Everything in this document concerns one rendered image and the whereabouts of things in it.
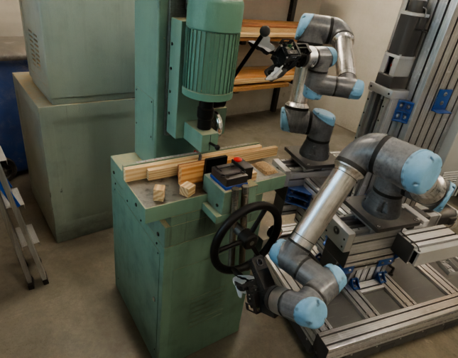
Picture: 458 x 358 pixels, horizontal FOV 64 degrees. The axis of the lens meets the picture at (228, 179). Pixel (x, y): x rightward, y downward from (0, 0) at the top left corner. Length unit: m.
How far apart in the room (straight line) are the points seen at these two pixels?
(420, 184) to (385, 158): 0.11
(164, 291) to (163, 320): 0.17
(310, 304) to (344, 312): 1.03
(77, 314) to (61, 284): 0.24
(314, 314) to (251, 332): 1.08
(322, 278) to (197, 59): 0.75
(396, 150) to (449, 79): 0.71
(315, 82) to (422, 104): 0.45
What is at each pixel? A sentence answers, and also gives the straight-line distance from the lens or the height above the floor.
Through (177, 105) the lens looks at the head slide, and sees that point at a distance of 1.37.
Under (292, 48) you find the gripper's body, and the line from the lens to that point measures 1.32.
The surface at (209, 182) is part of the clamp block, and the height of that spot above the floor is 0.95.
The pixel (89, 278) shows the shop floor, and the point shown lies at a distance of 2.25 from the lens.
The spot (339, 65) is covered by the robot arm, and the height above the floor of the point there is 1.31.
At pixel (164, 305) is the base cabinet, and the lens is 1.54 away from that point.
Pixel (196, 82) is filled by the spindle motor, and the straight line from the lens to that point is 1.22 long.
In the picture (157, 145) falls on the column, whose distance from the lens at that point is 1.51.
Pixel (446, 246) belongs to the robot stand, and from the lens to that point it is 1.74.
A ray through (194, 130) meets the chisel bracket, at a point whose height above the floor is 1.06.
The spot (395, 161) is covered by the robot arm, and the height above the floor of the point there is 1.20.
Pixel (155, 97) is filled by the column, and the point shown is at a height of 1.13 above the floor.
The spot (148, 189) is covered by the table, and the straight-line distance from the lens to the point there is 1.28.
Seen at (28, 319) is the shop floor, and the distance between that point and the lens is 2.13.
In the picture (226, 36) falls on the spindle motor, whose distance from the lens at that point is 1.19.
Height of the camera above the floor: 1.58
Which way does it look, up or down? 30 degrees down
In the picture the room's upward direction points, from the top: 8 degrees clockwise
